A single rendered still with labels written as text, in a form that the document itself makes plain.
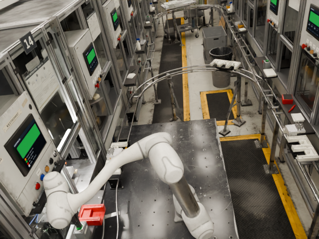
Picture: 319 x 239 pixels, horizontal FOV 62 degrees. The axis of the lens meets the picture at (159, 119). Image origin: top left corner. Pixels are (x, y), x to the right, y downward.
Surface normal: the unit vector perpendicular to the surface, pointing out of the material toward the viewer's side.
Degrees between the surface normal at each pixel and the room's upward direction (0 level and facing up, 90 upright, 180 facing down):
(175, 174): 85
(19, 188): 90
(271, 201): 0
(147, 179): 0
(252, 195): 0
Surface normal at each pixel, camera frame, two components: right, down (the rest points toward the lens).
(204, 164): -0.15, -0.80
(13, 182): 0.99, -0.09
